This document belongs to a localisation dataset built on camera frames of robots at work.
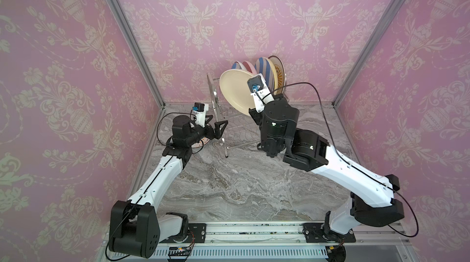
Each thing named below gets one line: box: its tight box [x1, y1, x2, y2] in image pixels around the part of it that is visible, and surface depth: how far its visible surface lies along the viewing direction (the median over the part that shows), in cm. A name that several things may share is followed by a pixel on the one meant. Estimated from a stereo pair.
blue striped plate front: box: [254, 56, 279, 93], surface depth 77 cm
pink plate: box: [242, 59, 258, 75], surface depth 73 cm
